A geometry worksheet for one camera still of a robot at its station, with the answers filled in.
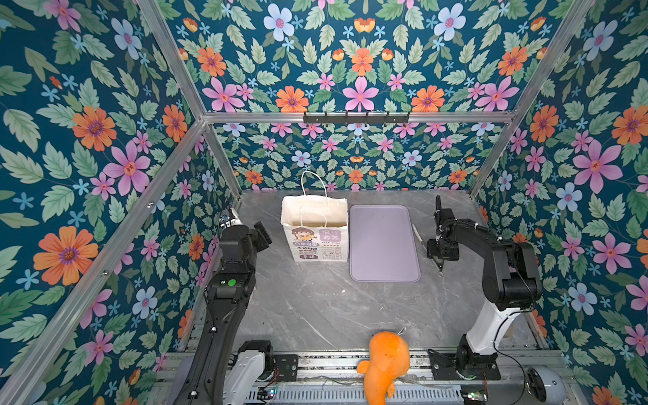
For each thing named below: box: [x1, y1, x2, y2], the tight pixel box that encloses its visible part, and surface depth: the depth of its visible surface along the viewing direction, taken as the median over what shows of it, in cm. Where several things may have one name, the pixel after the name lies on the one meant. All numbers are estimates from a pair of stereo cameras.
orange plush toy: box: [356, 331, 411, 405], surface depth 70 cm
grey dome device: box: [524, 365, 567, 405], surface depth 67 cm
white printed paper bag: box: [280, 168, 349, 263], surface depth 86 cm
